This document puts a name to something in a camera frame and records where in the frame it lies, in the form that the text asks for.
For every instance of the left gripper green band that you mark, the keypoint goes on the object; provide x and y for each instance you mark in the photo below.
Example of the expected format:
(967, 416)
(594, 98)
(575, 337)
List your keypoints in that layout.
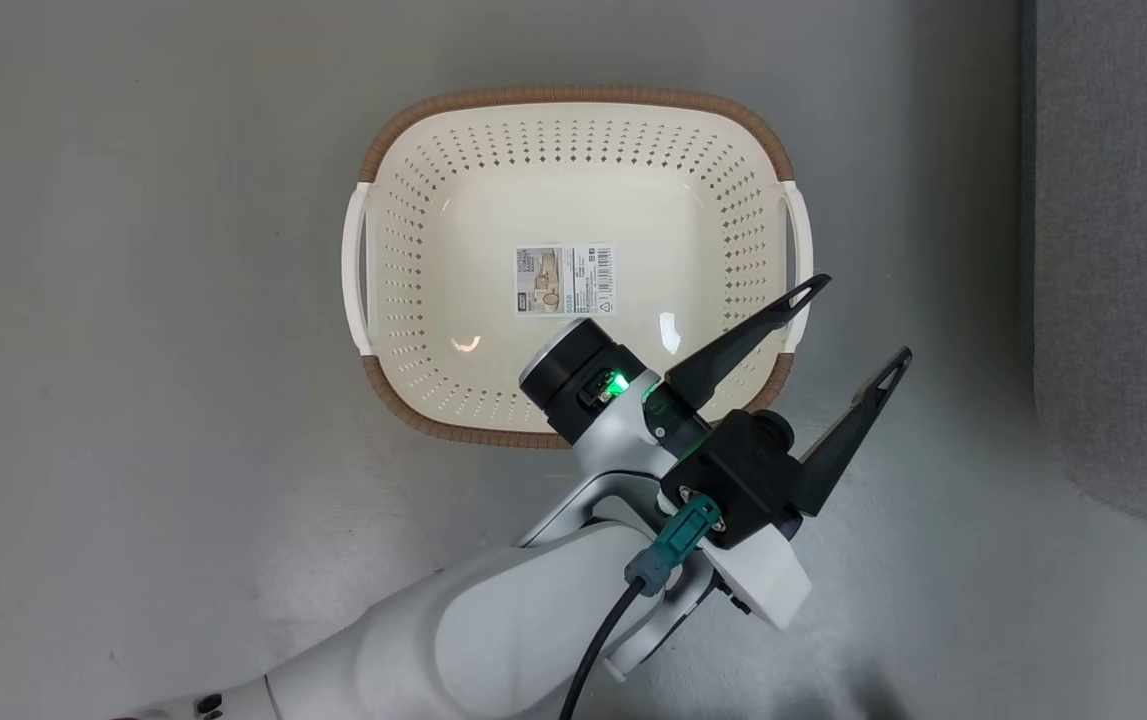
(673, 425)

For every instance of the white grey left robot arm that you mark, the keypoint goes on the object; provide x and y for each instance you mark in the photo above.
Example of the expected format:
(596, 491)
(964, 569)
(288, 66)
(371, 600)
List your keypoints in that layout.
(513, 630)

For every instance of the cream perforated laundry basket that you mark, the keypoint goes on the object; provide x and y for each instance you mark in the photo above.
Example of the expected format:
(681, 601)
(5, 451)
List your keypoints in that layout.
(493, 200)

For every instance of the paper product label sticker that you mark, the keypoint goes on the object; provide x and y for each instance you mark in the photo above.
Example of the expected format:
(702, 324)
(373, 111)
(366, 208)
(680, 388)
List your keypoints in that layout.
(565, 280)

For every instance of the grey mat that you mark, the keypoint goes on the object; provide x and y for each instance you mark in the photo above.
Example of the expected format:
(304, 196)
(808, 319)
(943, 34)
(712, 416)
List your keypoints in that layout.
(1133, 250)

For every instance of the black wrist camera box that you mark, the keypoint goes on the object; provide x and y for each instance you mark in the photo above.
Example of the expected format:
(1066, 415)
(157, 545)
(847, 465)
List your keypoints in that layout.
(743, 480)

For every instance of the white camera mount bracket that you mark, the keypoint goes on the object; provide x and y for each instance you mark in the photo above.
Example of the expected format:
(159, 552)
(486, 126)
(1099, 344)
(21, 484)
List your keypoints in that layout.
(763, 580)

